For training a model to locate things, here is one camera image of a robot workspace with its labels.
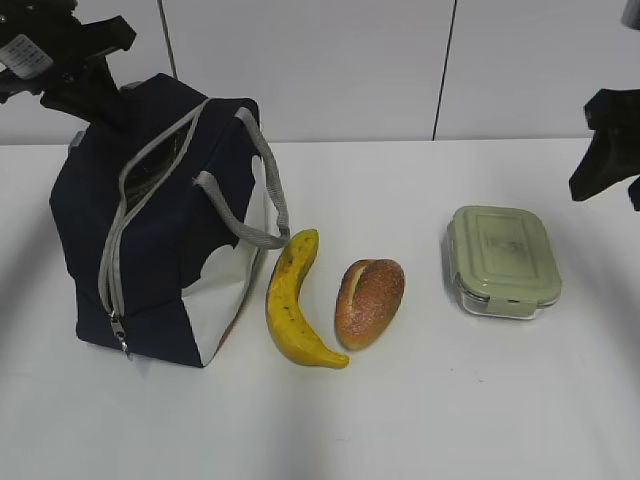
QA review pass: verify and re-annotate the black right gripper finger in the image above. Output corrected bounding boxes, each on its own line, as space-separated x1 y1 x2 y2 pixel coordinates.
569 89 639 202

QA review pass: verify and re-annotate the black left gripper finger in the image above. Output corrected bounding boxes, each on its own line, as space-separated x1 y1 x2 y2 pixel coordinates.
40 57 131 131

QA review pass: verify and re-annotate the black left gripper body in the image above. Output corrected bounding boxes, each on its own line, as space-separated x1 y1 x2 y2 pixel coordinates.
1 1 136 103

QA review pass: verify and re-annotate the green lidded glass container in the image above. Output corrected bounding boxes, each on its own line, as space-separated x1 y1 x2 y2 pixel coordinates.
447 205 562 320

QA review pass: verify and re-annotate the navy blue lunch bag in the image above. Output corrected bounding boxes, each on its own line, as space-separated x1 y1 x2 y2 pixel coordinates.
50 74 290 368

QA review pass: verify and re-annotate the brown bread roll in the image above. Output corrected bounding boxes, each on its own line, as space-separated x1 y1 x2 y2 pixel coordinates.
334 259 405 351

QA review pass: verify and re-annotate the yellow banana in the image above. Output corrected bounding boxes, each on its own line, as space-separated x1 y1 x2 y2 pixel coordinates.
266 229 350 369

